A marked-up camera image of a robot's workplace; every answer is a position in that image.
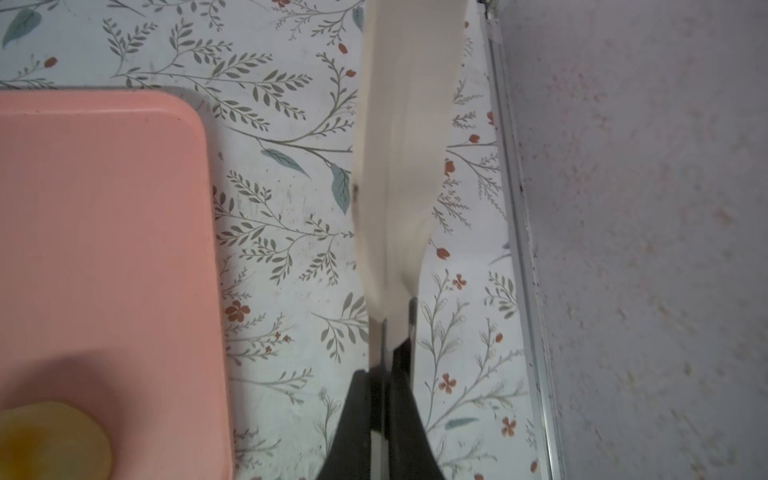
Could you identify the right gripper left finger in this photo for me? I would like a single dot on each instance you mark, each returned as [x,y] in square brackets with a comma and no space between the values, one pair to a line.
[358,448]

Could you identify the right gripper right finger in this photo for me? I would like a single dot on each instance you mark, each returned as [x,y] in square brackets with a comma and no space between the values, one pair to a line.
[410,455]

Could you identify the round fake bread roll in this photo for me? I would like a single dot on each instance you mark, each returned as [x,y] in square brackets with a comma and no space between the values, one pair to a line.
[53,440]

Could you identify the pink plastic tray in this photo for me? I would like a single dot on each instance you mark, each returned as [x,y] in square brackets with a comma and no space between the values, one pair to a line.
[109,286]

